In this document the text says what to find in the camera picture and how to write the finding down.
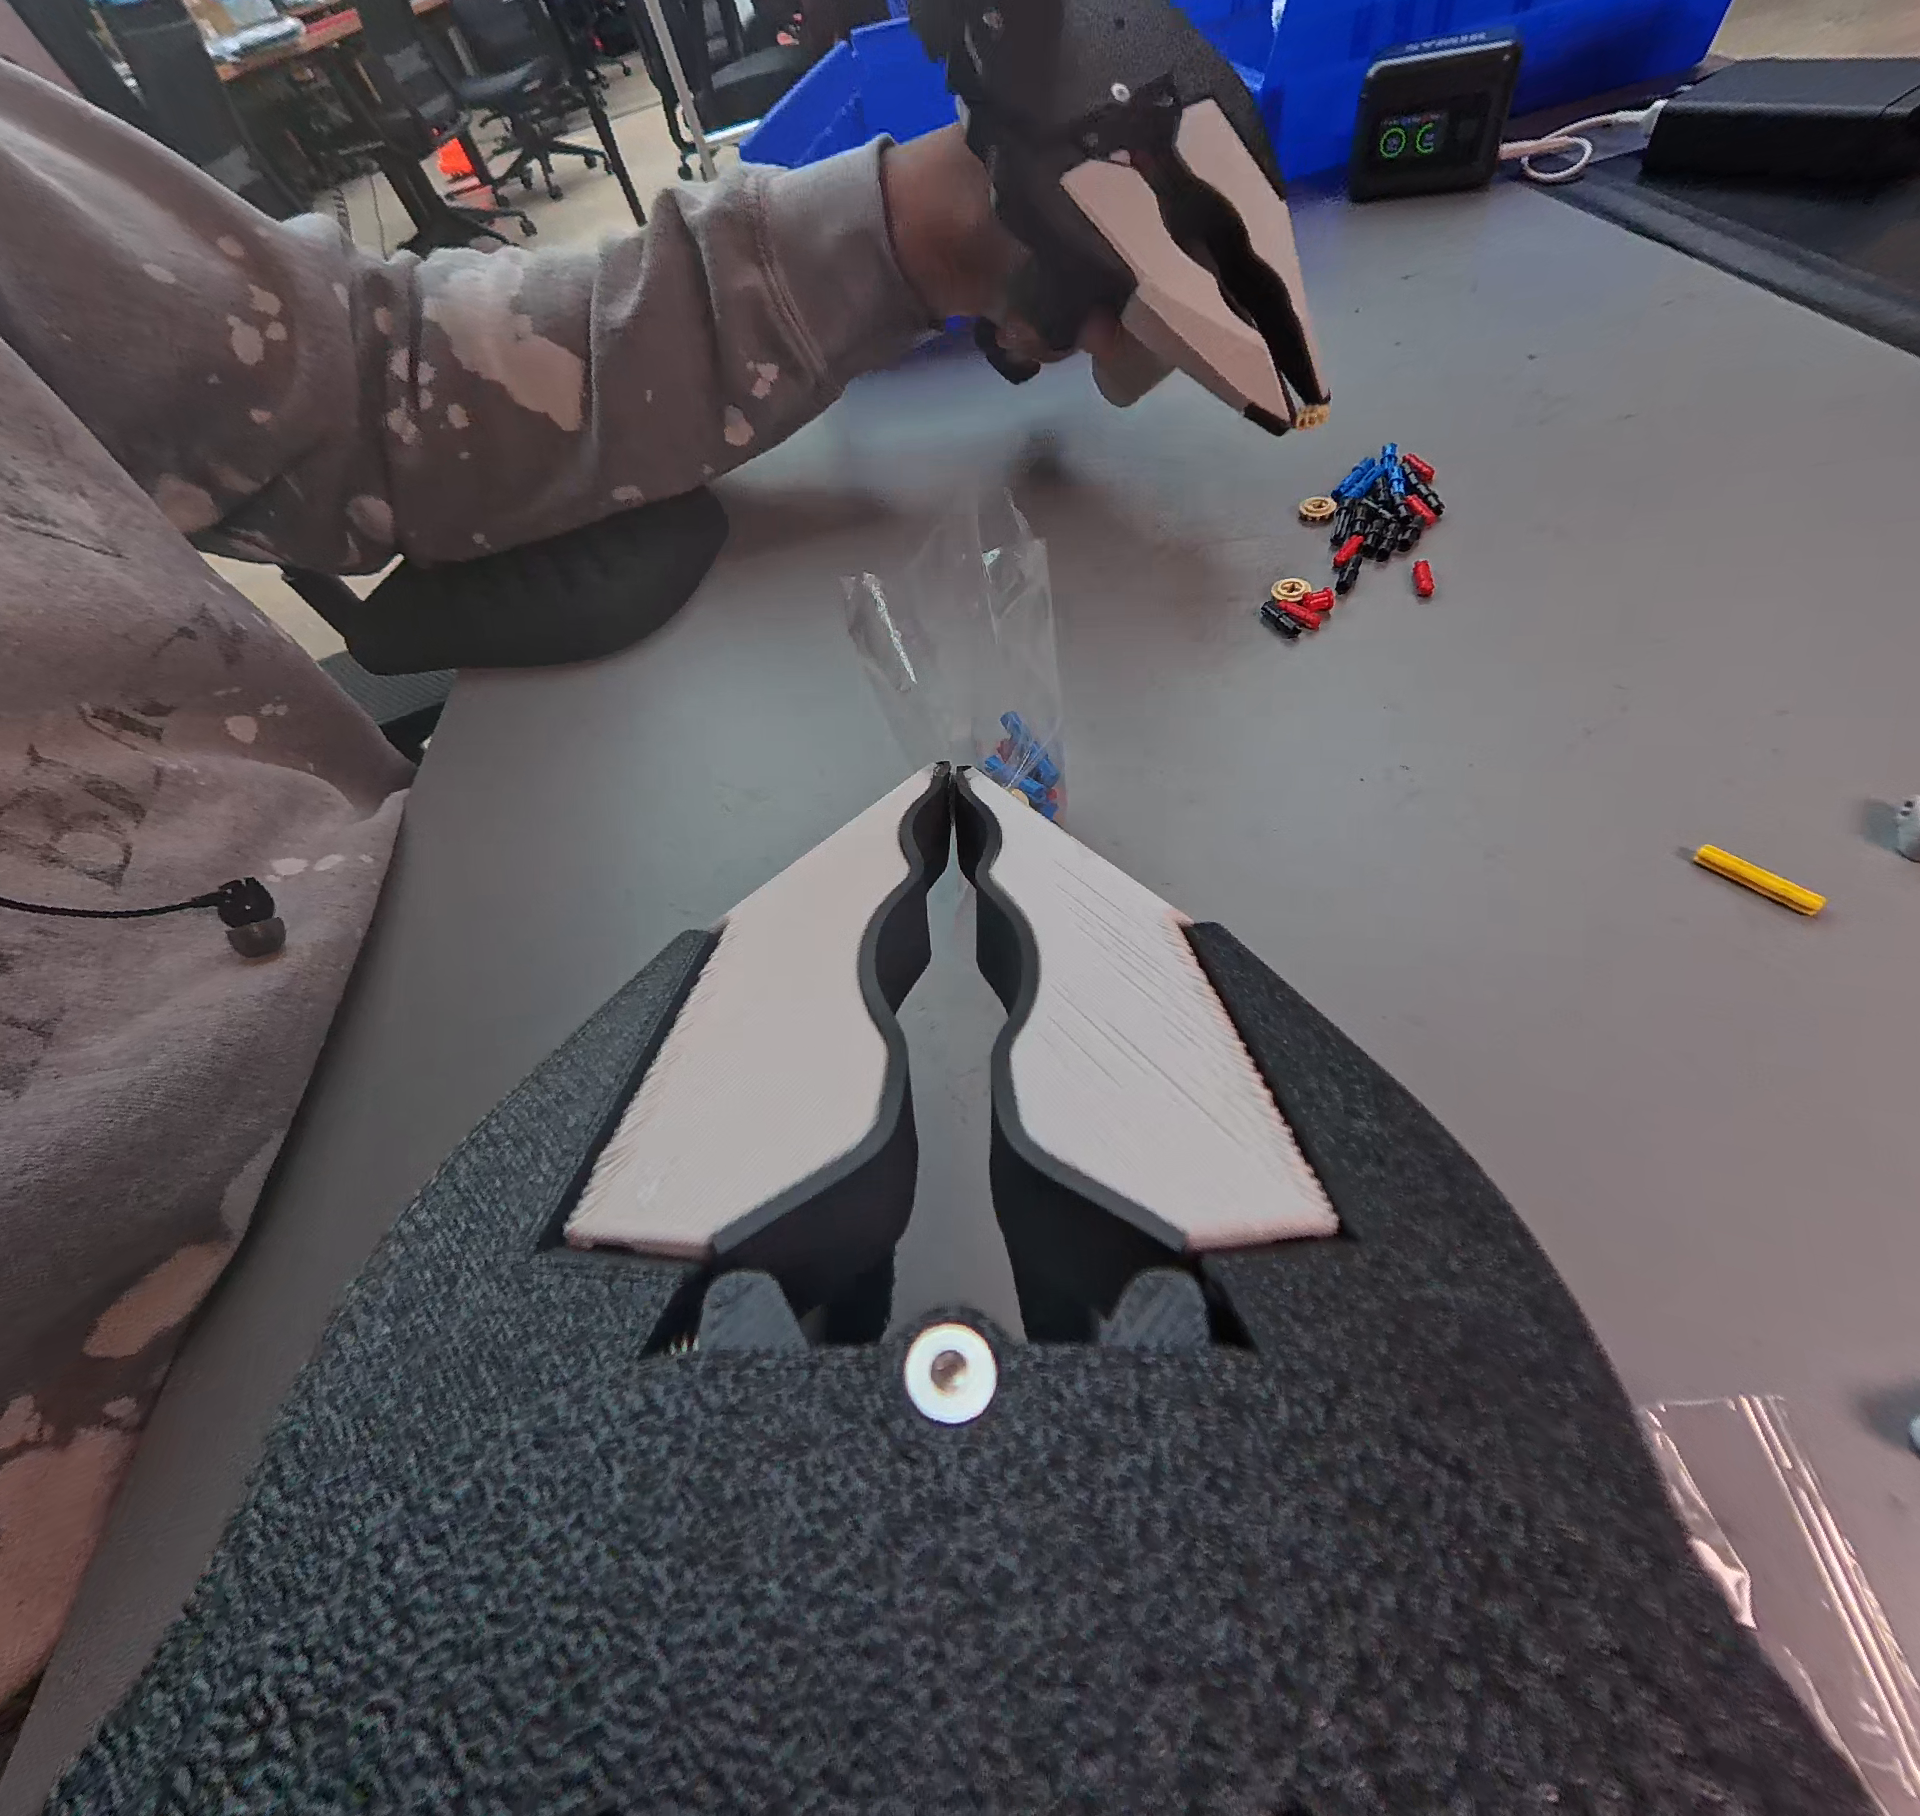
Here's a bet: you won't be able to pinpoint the pile of small plastic pins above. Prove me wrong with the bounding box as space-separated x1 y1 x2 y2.
1258 444 1450 642

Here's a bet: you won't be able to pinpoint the grey desk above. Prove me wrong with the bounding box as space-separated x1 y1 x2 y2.
0 174 1920 1816

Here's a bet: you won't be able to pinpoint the black power bank with display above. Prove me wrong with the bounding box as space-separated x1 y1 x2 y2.
1347 26 1525 205

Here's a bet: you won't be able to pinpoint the metal table leg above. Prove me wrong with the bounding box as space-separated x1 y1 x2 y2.
607 0 714 182

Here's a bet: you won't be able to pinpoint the black earbud with cable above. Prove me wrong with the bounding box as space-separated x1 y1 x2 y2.
0 875 291 962

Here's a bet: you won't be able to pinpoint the yellow plastic axle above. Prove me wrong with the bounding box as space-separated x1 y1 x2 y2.
1693 842 1828 918

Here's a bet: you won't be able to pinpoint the small clear plastic bag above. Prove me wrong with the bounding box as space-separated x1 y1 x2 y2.
1636 1393 1920 1816

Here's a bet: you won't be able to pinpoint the person's left forearm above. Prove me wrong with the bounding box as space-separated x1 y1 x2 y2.
0 52 963 574

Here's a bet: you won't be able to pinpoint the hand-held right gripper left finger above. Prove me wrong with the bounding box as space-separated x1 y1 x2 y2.
565 767 955 1340

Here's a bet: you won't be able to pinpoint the person's bleached sweatshirt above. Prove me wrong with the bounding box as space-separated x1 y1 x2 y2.
0 346 414 1713

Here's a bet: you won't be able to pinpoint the black desk divider strip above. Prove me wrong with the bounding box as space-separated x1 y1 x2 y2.
1531 174 1920 355

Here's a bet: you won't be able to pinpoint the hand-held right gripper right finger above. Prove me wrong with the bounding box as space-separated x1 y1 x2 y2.
955 769 1341 1340

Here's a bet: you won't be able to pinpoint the white cable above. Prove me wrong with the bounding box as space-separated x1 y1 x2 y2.
1499 106 1668 187

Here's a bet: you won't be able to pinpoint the cluster of mixed colourful pins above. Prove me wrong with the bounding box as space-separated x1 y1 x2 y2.
978 709 1070 814

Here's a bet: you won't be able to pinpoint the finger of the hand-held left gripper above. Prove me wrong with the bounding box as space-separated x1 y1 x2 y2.
1168 98 1334 407
1057 151 1303 436

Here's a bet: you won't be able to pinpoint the person's left hand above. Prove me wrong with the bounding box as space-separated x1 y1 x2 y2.
885 128 1120 366

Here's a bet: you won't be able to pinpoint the black office chair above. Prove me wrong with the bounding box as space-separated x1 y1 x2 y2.
425 0 632 219

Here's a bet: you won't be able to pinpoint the background workbench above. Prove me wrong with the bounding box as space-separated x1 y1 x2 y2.
68 0 451 257

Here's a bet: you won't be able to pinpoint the black power adapter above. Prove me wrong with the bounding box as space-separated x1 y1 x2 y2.
1643 56 1920 182

